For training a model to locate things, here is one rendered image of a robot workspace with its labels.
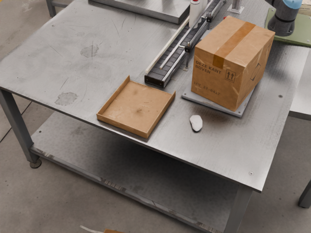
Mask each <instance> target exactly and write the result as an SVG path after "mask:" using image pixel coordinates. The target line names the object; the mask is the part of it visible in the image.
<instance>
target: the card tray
mask: <svg viewBox="0 0 311 233"><path fill-rule="evenodd" d="M175 94H176V90H175V91H174V92H173V94H170V93H167V92H164V91H161V90H158V89H155V88H152V87H149V86H146V85H143V84H140V83H137V82H134V81H132V80H130V75H128V76H127V77H126V79H125V80H124V81H123V82H122V83H121V85H120V86H119V87H118V88H117V89H116V91H115V92H114V93H113V94H112V95H111V96H110V97H109V99H108V100H107V101H106V102H105V104H104V105H103V106H102V107H101V108H100V110H99V111H98V112H97V113H96V115H97V119H98V120H100V121H103V122H105V123H108V124H110V125H113V126H115V127H118V128H120V129H123V130H126V131H128V132H131V133H133V134H136V135H138V136H141V137H143V138H146V139H147V138H148V137H149V135H150V134H151V132H152V131H153V129H154V128H155V126H156V125H157V123H158V122H159V120H160V119H161V117H162V116H163V114H164V113H165V111H166V110H167V108H168V107H169V105H170V104H171V102H172V101H173V99H174V98H175Z"/></svg>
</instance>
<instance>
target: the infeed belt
mask: <svg viewBox="0 0 311 233"><path fill-rule="evenodd" d="M210 1H211V0H208V1H207V4H209V2H210ZM219 1H220V0H214V1H213V3H212V4H211V5H210V7H209V8H208V9H207V11H206V17H208V15H209V13H210V12H212V11H213V10H214V8H215V7H216V6H217V4H218V3H219ZM205 21H206V19H204V18H201V23H199V24H198V27H197V29H192V31H191V32H190V33H189V35H188V36H187V37H186V39H185V40H184V41H183V43H182V44H181V46H186V45H187V43H188V42H190V41H191V40H192V39H193V37H194V36H195V34H196V33H197V32H198V30H199V29H200V28H201V26H202V25H203V23H204V22H205ZM188 30H189V22H188V23H187V25H186V26H185V27H184V28H183V30H182V31H181V32H180V33H179V35H178V36H177V37H176V39H175V40H174V41H173V42H172V43H171V45H170V46H169V47H168V49H167V50H166V51H165V52H164V54H163V55H162V56H161V58H160V59H159V60H158V62H157V63H156V64H155V65H154V66H153V68H152V69H151V70H150V72H149V73H148V74H147V75H146V76H148V77H151V78H153V79H156V80H160V81H162V80H163V78H164V77H165V76H166V74H167V73H168V71H169V70H170V69H171V67H172V66H173V65H174V63H175V62H176V61H177V59H178V58H179V56H180V55H181V54H182V52H183V51H184V49H183V48H180V47H179V48H178V49H177V51H176V52H175V53H174V55H173V56H172V57H171V59H170V60H169V61H168V63H167V64H166V65H165V67H164V68H163V69H162V70H160V66H161V65H162V64H163V63H164V61H165V60H166V58H167V57H168V56H169V55H170V53H171V52H172V51H173V49H174V48H175V47H176V45H177V44H178V43H179V41H180V40H181V39H182V38H183V36H184V35H185V34H186V32H187V31H188Z"/></svg>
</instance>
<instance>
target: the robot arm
mask: <svg viewBox="0 0 311 233"><path fill-rule="evenodd" d="M265 1H266V2H267V3H269V4H270V5H271V6H273V7H274V8H275V9H276V11H275V14H274V16H273V17H272V18H271V19H270V21H269V22H268V25H267V28H268V30H270V31H273V32H275V35H277V36H280V37H287V36H290V35H292V34H293V32H294V29H295V18H296V16H297V14H298V11H299V9H300V7H301V5H302V1H303V0H265Z"/></svg>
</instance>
